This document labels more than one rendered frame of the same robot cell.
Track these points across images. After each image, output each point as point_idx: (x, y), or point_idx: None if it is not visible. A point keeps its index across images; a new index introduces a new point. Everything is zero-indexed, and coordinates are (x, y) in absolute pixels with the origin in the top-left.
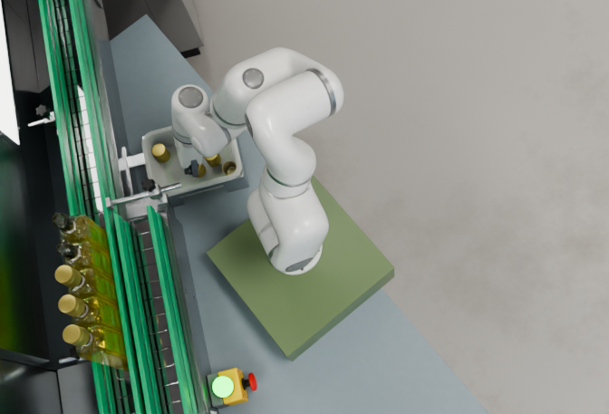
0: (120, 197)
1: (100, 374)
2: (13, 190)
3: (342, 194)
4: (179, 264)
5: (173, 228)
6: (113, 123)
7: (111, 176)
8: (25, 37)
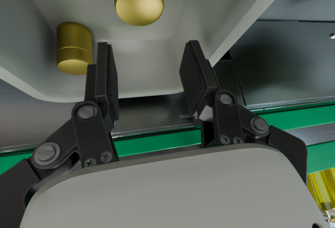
0: (176, 127)
1: None
2: None
3: None
4: (328, 91)
5: (272, 91)
6: (33, 130)
7: (140, 133)
8: None
